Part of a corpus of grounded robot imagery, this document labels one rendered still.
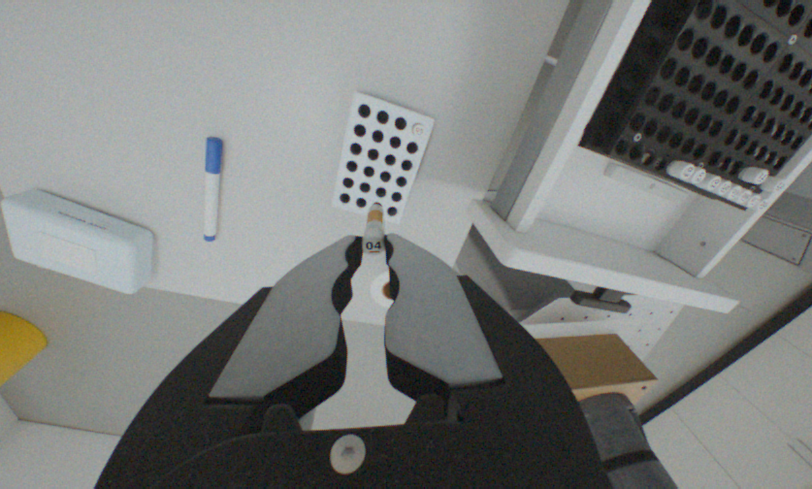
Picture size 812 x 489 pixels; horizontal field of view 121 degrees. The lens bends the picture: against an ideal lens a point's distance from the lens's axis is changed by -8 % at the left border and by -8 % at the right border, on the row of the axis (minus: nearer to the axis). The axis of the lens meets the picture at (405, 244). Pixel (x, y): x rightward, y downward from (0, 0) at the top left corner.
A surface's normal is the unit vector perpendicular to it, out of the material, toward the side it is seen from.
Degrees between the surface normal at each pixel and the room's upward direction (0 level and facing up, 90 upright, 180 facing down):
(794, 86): 0
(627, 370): 90
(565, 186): 0
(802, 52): 0
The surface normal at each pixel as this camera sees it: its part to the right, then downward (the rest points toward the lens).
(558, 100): -0.96, -0.21
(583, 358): 0.04, -0.86
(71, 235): 0.07, 0.51
